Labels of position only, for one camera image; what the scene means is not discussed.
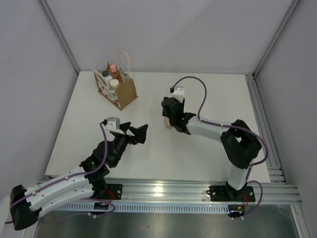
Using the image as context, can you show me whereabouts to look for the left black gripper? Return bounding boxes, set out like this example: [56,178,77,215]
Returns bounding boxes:
[111,122,147,167]

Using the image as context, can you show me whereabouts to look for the amber liquid clear bottle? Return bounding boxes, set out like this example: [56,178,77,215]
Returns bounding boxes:
[164,118,173,129]

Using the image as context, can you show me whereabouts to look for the cream capped white bottle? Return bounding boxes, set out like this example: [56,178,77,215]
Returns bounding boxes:
[109,79,119,90]

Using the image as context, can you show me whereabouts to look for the pink capped small bottle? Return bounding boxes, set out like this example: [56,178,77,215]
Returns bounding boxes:
[109,64,123,83]

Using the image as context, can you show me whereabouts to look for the white bottle black cap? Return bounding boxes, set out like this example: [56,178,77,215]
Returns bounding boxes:
[101,70,113,87]

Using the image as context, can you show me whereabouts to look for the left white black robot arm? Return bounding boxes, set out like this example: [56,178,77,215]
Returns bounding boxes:
[10,118,149,231]

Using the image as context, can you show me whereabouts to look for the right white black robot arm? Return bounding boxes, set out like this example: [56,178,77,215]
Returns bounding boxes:
[161,97,262,201]

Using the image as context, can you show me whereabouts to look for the brown canvas tote bag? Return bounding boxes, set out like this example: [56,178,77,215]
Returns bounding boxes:
[92,51,138,111]

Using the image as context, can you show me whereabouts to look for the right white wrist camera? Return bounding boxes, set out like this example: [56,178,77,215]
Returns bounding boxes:
[170,86,185,102]

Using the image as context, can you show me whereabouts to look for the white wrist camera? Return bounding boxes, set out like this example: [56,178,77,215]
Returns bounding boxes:
[103,117,123,134]
[170,86,185,102]

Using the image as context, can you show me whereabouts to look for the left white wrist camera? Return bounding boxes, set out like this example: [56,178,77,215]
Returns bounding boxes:
[103,117,123,134]

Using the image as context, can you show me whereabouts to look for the aluminium mounting rail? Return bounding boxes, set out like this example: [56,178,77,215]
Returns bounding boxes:
[106,178,302,205]

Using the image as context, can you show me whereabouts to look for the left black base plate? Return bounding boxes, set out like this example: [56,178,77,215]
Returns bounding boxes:
[89,183,123,201]

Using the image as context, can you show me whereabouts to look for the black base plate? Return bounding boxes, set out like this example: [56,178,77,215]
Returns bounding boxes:
[206,185,256,202]
[89,183,123,201]

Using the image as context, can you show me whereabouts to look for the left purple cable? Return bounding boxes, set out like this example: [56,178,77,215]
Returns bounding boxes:
[4,120,117,224]

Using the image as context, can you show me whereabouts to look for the purple cable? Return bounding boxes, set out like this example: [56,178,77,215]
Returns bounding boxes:
[4,120,117,224]
[169,76,270,220]

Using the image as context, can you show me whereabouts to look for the right aluminium frame post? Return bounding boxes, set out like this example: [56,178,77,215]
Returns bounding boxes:
[252,0,304,77]

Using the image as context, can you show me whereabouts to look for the aluminium frame post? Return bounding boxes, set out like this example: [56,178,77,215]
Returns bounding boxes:
[36,0,80,75]
[252,0,304,77]

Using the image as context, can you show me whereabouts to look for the white slotted cable duct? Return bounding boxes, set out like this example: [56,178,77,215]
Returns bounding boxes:
[54,201,229,214]

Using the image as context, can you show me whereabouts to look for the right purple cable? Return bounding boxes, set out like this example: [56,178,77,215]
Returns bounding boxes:
[169,76,270,220]

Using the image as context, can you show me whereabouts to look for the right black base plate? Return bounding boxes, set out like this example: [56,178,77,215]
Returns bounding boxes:
[206,185,256,202]

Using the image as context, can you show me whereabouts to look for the right side aluminium rail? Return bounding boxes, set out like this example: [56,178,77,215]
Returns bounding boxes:
[245,73,288,184]

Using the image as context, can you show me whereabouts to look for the left aluminium frame post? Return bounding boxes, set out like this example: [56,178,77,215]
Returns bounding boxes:
[36,0,80,75]

